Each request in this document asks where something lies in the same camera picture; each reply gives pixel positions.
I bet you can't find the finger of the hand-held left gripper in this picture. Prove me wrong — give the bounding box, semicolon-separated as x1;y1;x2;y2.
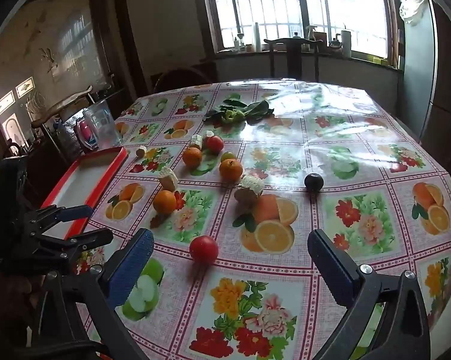
34;228;114;261
26;204;95;233

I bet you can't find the red tomato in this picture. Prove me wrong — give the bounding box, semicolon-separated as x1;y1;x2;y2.
206;136;225;154
189;235;219;264

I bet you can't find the green leafy vegetable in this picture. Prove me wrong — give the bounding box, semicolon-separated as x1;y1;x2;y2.
203;98;275;125

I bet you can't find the white plastic bag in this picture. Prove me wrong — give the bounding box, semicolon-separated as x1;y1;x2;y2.
399;0;430;25

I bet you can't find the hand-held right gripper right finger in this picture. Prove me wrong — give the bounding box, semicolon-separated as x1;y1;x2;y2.
308;229;432;360

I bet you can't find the round wicker chair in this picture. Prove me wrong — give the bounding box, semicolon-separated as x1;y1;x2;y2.
152;67;215;92

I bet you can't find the red and blue plastic object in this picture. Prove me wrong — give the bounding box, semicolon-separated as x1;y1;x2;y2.
74;118;98;152

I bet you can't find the orange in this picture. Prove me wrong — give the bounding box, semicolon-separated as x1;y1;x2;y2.
219;158;244;181
182;147;203;168
152;190;177;215

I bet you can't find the red rimmed white tray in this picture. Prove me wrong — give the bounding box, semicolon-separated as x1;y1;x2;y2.
41;146;129;239

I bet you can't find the light wooden chair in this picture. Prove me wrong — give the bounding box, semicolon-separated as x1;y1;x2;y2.
31;85;95;151

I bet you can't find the grey refrigerator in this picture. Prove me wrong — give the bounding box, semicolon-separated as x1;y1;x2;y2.
398;0;441;143

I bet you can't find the barred window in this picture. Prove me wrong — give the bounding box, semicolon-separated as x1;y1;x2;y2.
201;0;395;59

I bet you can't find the clear plastic pitcher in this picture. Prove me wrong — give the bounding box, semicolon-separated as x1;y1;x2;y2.
83;99;123;150

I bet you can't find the fruit and flower printed tablecloth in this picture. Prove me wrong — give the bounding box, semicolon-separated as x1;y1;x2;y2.
73;79;451;360

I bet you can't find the dark plum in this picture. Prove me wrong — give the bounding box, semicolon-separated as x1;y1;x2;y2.
304;172;324;191

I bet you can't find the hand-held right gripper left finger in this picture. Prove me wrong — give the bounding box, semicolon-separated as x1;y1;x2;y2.
38;228;155;360

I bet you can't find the dark wooden chair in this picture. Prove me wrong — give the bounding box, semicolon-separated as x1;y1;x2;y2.
263;37;323;79

